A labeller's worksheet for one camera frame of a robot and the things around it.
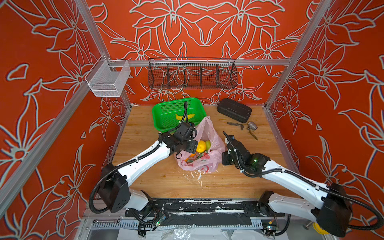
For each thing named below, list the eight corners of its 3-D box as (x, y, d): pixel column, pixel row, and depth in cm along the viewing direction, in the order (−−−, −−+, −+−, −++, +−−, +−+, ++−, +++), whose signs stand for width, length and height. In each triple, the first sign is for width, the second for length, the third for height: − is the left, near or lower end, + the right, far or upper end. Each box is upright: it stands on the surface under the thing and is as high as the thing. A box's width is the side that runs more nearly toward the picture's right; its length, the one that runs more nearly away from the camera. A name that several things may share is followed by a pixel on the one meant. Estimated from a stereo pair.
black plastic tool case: (214, 110, 118) (215, 105, 114) (224, 101, 126) (225, 96, 121) (243, 126, 108) (245, 121, 103) (251, 115, 115) (254, 109, 110)
